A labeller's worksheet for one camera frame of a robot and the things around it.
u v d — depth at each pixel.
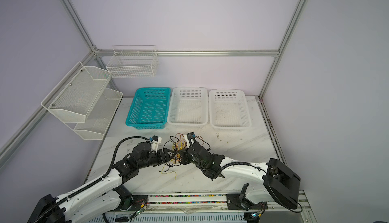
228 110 1.11
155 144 0.75
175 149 0.80
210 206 0.73
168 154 0.75
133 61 0.96
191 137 0.70
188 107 1.15
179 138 0.84
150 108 1.15
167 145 0.85
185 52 0.93
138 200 0.74
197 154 0.57
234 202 0.73
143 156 0.63
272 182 0.41
